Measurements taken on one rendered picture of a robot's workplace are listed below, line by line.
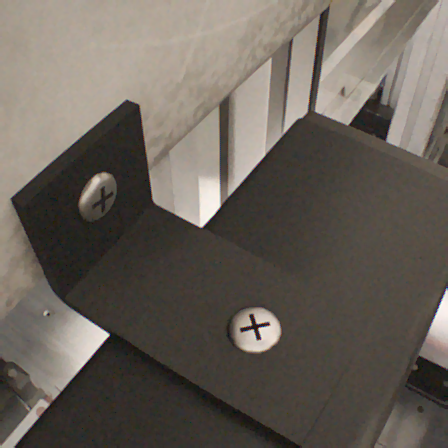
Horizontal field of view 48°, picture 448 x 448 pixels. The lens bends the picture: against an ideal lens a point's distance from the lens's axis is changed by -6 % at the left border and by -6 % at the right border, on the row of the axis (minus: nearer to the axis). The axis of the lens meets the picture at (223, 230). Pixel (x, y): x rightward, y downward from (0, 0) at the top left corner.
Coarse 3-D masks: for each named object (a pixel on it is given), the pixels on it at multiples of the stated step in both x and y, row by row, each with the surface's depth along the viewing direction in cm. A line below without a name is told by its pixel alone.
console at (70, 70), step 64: (0, 0) 4; (64, 0) 4; (128, 0) 5; (192, 0) 6; (256, 0) 7; (320, 0) 9; (0, 64) 4; (64, 64) 5; (128, 64) 6; (192, 64) 7; (256, 64) 8; (0, 128) 4; (64, 128) 5; (192, 128) 8; (0, 192) 5; (0, 256) 5; (0, 320) 6
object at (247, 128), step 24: (312, 24) 12; (432, 24) 47; (312, 48) 13; (264, 72) 11; (288, 72) 13; (408, 72) 52; (432, 72) 50; (240, 96) 11; (264, 96) 12; (288, 96) 13; (408, 96) 54; (432, 96) 52; (240, 120) 11; (264, 120) 12; (288, 120) 14; (432, 120) 55; (240, 144) 12; (264, 144) 13; (240, 168) 13
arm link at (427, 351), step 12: (444, 300) 42; (444, 312) 42; (432, 324) 42; (444, 324) 42; (432, 336) 43; (444, 336) 42; (432, 348) 43; (444, 348) 42; (432, 360) 45; (444, 360) 43
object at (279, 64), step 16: (432, 32) 48; (288, 48) 12; (432, 48) 49; (272, 64) 12; (432, 64) 50; (272, 80) 12; (272, 96) 12; (416, 96) 54; (272, 112) 13; (416, 112) 55; (272, 128) 13; (272, 144) 14; (400, 144) 59
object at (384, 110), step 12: (408, 48) 60; (396, 60) 62; (396, 72) 63; (384, 84) 65; (396, 84) 64; (372, 96) 67; (384, 96) 67; (396, 96) 66; (360, 108) 67; (372, 108) 67; (384, 108) 67; (360, 120) 69; (372, 120) 67; (384, 120) 66; (444, 120) 74; (372, 132) 69; (384, 132) 68; (432, 156) 83
